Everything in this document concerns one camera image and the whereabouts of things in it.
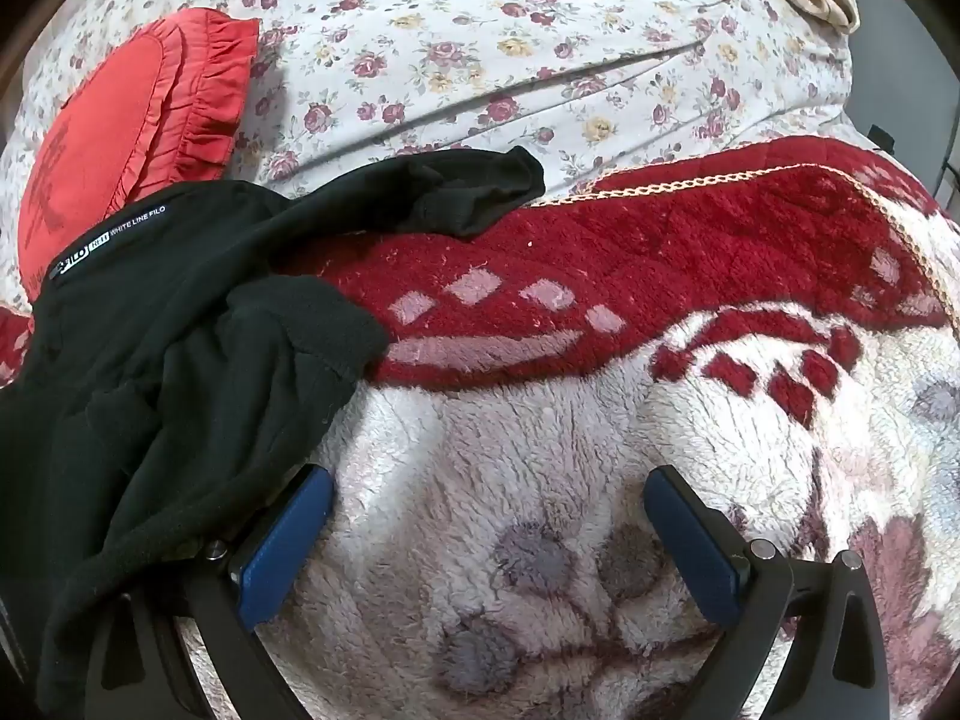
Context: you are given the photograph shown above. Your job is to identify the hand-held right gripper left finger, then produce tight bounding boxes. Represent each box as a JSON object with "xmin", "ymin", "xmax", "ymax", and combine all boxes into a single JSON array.
[{"xmin": 86, "ymin": 463, "xmax": 336, "ymax": 720}]

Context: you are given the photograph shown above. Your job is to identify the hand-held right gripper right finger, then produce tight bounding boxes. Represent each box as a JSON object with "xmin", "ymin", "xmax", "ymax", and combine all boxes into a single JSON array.
[{"xmin": 642, "ymin": 465, "xmax": 891, "ymax": 720}]

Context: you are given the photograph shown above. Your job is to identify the black pants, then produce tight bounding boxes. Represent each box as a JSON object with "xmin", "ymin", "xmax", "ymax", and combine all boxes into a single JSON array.
[{"xmin": 0, "ymin": 146, "xmax": 546, "ymax": 717}]

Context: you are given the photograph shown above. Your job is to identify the red and white plush blanket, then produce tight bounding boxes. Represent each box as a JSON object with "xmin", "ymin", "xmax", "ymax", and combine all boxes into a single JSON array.
[{"xmin": 0, "ymin": 136, "xmax": 960, "ymax": 720}]

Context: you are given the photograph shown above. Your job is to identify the red heart-shaped frilled pillow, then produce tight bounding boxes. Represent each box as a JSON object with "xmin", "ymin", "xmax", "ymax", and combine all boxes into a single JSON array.
[{"xmin": 15, "ymin": 7, "xmax": 261, "ymax": 301}]

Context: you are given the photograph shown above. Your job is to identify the floral bedsheet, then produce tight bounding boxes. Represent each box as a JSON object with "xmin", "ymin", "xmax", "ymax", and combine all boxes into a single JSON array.
[{"xmin": 0, "ymin": 0, "xmax": 856, "ymax": 308}]

